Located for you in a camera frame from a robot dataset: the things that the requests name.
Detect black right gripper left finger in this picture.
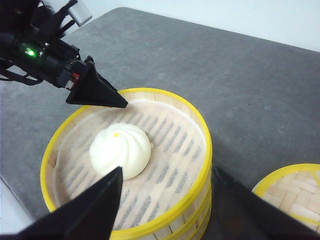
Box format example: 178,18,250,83
7,167,123,240

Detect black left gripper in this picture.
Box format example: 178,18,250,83
9,32,128,108

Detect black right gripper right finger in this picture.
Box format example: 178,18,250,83
212,166,320,240

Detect woven bamboo steamer lid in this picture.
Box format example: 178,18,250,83
252,163,320,233

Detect bamboo steamer basket one bun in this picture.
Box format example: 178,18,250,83
40,88,213,240

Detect bamboo steamer basket two buns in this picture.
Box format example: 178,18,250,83
110,194,212,240

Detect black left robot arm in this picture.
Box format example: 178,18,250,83
0,0,128,108

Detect white swirl steamed bun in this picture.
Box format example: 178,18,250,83
89,122,152,181

